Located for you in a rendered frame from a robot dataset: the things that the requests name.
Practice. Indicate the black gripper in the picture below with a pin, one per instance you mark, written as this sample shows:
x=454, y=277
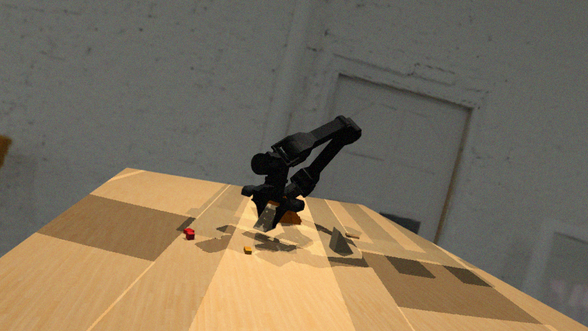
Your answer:
x=291, y=204

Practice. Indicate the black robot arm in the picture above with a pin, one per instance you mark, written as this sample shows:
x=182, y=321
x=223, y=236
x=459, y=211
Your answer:
x=297, y=147

